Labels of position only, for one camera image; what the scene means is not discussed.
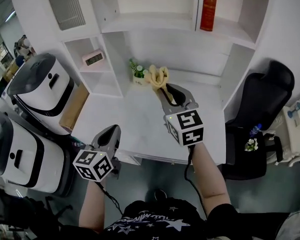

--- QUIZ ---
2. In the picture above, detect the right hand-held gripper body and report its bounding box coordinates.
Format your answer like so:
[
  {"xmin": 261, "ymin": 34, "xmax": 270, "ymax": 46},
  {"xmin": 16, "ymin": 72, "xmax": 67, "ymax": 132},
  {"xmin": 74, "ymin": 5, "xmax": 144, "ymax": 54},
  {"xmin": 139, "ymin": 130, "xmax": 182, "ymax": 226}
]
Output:
[{"xmin": 163, "ymin": 100, "xmax": 205, "ymax": 148}]

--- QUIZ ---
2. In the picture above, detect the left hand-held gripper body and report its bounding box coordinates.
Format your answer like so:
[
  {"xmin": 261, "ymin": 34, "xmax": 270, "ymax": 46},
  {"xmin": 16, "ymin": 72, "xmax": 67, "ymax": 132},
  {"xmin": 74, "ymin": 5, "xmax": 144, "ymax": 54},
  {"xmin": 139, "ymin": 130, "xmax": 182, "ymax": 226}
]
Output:
[{"xmin": 72, "ymin": 143, "xmax": 122, "ymax": 183}]

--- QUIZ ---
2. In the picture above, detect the yellow cloth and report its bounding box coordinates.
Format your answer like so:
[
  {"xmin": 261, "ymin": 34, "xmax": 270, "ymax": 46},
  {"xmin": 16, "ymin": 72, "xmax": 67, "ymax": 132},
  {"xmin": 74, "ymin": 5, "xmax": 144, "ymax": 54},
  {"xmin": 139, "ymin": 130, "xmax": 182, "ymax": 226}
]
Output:
[{"xmin": 143, "ymin": 64, "xmax": 177, "ymax": 105}]

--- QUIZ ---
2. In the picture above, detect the person's right forearm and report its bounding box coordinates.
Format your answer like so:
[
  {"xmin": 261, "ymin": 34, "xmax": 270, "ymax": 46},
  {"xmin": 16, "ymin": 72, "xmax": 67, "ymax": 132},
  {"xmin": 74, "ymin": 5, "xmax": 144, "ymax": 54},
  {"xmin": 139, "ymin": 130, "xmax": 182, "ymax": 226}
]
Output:
[{"xmin": 189, "ymin": 142, "xmax": 232, "ymax": 220}]

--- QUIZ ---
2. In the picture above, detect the person's left forearm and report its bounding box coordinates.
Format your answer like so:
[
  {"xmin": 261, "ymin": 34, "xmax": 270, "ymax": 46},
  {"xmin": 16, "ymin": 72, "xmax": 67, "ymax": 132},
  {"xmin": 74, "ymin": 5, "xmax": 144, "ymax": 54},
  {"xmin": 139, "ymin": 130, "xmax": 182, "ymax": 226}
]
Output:
[{"xmin": 78, "ymin": 180, "xmax": 107, "ymax": 234}]

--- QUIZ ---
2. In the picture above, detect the white desk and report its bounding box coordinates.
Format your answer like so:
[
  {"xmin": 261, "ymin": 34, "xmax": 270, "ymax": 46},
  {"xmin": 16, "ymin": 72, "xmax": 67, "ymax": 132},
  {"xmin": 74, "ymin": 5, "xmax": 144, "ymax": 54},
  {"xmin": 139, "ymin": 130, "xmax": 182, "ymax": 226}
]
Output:
[{"xmin": 71, "ymin": 68, "xmax": 227, "ymax": 166}]

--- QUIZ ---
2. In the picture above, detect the brown cardboard box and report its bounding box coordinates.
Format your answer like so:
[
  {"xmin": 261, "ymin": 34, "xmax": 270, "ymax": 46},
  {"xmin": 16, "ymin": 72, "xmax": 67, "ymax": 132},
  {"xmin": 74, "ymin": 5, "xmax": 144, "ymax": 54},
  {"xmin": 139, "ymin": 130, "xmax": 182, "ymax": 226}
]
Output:
[{"xmin": 58, "ymin": 82, "xmax": 90, "ymax": 135}]

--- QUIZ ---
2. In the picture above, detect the small green potted plant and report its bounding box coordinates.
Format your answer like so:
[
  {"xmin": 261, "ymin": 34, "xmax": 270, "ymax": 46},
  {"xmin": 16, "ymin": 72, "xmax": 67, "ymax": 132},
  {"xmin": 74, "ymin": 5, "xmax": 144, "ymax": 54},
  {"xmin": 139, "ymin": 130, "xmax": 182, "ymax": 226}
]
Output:
[{"xmin": 128, "ymin": 58, "xmax": 150, "ymax": 87}]

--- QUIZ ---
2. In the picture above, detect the white and black robot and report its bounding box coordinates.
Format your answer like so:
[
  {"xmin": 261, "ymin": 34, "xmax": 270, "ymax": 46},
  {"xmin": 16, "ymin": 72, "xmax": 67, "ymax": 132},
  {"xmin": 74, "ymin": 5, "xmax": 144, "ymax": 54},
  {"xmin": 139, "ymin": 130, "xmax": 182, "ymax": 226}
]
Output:
[
  {"xmin": 0, "ymin": 111, "xmax": 71, "ymax": 197},
  {"xmin": 6, "ymin": 53, "xmax": 76, "ymax": 136}
]

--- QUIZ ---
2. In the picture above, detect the small white flower pot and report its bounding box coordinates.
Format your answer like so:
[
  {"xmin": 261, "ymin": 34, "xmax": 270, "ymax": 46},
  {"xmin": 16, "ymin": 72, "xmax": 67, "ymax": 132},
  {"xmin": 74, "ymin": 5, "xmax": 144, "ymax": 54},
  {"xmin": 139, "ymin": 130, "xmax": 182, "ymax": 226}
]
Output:
[{"xmin": 244, "ymin": 137, "xmax": 260, "ymax": 152}]

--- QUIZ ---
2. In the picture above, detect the blue water bottle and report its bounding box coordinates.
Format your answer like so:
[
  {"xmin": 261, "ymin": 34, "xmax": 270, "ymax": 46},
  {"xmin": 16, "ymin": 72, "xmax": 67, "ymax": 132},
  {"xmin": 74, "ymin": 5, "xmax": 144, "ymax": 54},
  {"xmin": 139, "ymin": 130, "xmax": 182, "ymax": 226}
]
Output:
[{"xmin": 248, "ymin": 123, "xmax": 263, "ymax": 139}]

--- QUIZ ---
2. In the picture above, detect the black high-back office chair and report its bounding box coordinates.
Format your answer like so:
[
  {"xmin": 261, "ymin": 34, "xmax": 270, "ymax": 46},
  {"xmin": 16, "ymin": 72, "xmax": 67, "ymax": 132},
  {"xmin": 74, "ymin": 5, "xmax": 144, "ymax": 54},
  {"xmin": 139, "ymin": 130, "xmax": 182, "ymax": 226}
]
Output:
[{"xmin": 219, "ymin": 60, "xmax": 295, "ymax": 181}]

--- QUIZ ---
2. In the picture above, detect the person's black shoe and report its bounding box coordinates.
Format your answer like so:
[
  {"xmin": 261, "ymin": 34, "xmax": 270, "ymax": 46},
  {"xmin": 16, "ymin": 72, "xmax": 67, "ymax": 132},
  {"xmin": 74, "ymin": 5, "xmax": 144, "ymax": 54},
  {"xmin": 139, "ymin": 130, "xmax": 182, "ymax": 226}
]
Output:
[{"xmin": 153, "ymin": 188, "xmax": 168, "ymax": 201}]

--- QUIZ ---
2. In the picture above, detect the pink digital clock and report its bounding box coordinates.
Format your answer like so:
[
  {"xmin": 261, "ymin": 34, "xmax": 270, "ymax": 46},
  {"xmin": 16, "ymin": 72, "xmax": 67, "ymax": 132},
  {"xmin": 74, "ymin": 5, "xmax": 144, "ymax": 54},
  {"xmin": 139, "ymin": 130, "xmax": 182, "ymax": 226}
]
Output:
[{"xmin": 81, "ymin": 48, "xmax": 106, "ymax": 67}]

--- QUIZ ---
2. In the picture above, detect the person's black star t-shirt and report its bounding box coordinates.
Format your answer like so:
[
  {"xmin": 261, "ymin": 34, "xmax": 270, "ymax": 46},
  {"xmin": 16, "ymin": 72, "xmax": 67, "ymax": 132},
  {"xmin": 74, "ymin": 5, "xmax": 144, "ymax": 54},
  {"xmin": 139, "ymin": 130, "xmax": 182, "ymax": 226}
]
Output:
[{"xmin": 59, "ymin": 198, "xmax": 243, "ymax": 240}]

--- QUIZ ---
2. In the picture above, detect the red book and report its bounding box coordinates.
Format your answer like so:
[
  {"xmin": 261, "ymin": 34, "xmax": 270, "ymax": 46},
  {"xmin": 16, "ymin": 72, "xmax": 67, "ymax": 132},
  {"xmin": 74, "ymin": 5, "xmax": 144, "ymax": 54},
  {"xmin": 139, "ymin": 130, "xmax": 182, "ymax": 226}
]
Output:
[{"xmin": 199, "ymin": 0, "xmax": 220, "ymax": 32}]

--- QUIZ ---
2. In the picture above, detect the blue hourglass ornament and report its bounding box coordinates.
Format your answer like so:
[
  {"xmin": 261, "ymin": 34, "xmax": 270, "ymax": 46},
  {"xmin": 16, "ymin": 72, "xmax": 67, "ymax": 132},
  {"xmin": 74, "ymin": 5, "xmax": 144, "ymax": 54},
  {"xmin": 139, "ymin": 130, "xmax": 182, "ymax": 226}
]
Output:
[{"xmin": 287, "ymin": 101, "xmax": 300, "ymax": 119}]

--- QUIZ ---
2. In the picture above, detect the white dressing table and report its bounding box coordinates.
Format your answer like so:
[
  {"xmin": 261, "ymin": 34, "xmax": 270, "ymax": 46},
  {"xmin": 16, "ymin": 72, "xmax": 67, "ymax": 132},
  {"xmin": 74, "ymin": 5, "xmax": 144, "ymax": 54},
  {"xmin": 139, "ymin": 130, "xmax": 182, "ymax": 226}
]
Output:
[{"xmin": 267, "ymin": 98, "xmax": 300, "ymax": 167}]

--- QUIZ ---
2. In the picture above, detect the white ribbed glass cabinet door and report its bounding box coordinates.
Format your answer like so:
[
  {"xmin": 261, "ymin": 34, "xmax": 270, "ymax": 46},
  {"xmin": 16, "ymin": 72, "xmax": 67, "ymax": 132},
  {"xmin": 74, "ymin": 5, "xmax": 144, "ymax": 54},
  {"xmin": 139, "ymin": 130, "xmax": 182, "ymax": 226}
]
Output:
[{"xmin": 38, "ymin": 0, "xmax": 102, "ymax": 41}]

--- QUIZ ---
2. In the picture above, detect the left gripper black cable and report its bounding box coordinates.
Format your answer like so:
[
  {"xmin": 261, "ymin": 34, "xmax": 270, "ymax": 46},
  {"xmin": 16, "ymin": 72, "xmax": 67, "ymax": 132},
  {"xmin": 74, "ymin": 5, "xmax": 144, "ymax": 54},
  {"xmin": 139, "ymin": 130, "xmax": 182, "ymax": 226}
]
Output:
[{"xmin": 96, "ymin": 181, "xmax": 125, "ymax": 216}]

